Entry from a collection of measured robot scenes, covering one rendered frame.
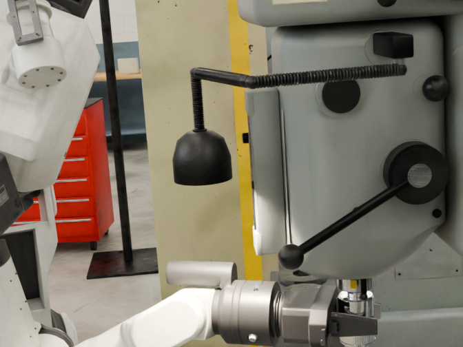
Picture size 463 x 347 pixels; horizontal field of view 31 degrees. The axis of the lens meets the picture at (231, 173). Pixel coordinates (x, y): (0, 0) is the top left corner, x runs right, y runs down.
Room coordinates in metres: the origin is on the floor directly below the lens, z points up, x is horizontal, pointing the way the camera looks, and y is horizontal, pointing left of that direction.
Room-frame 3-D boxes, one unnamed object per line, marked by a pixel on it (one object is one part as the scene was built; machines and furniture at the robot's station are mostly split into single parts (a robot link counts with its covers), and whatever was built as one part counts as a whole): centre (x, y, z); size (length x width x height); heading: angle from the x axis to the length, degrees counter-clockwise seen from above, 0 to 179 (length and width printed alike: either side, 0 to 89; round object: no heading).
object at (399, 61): (0.89, -0.18, 1.59); 0.08 x 0.02 x 0.04; 3
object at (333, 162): (1.03, -0.16, 1.47); 0.21 x 0.19 x 0.32; 3
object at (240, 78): (0.90, 0.00, 1.58); 0.17 x 0.01 x 0.01; 21
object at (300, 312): (1.06, -0.07, 1.23); 0.13 x 0.12 x 0.10; 164
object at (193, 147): (0.99, 0.03, 1.48); 0.07 x 0.07 x 0.06
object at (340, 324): (1.00, -0.14, 1.24); 0.06 x 0.02 x 0.03; 74
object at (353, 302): (1.03, -0.15, 1.26); 0.05 x 0.05 x 0.01
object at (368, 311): (1.03, -0.15, 1.23); 0.05 x 0.05 x 0.06
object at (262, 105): (1.03, -0.04, 1.44); 0.04 x 0.04 x 0.21; 3
